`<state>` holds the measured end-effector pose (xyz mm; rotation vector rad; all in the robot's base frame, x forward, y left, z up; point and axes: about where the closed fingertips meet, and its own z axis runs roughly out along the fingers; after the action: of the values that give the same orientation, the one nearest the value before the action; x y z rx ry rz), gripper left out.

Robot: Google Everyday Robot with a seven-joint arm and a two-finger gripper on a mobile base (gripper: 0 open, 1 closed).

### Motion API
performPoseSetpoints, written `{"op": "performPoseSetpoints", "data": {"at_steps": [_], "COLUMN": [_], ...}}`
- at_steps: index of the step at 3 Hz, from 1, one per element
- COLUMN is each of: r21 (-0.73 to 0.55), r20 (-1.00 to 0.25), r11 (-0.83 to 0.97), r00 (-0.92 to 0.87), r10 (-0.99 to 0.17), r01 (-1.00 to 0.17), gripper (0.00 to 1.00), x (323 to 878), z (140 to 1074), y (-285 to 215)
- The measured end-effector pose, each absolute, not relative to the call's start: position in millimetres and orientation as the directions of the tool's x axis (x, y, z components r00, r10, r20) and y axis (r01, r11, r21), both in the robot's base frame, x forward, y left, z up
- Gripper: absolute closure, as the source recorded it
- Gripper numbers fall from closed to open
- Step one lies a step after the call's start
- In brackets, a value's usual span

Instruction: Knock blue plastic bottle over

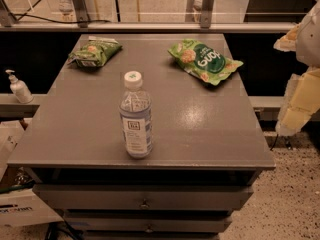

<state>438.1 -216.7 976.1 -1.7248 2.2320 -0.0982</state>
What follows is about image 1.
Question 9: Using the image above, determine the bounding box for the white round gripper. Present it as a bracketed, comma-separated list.
[273, 1, 320, 136]

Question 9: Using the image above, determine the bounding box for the blue plastic water bottle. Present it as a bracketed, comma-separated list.
[119, 71, 152, 159]

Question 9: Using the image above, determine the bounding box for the white pump dispenser bottle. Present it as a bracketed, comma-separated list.
[6, 69, 33, 104]

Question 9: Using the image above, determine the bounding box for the green snack bag right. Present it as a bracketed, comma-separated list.
[168, 39, 243, 86]

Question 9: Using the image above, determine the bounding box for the green snack bag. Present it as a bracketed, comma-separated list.
[168, 39, 243, 86]
[67, 36, 122, 68]

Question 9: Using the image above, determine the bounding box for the grey drawer cabinet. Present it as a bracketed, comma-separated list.
[9, 34, 275, 240]

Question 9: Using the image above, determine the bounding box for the top drawer metal knob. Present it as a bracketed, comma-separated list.
[140, 199, 150, 210]

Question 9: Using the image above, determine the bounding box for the green snack bag left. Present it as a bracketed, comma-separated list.
[67, 36, 122, 68]

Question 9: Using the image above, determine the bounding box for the grey metal railing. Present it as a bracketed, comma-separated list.
[0, 0, 320, 35]

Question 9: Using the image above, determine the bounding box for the white cardboard box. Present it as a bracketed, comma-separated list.
[0, 120, 62, 227]

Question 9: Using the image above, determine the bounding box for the black cable behind rail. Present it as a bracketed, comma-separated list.
[9, 13, 113, 25]

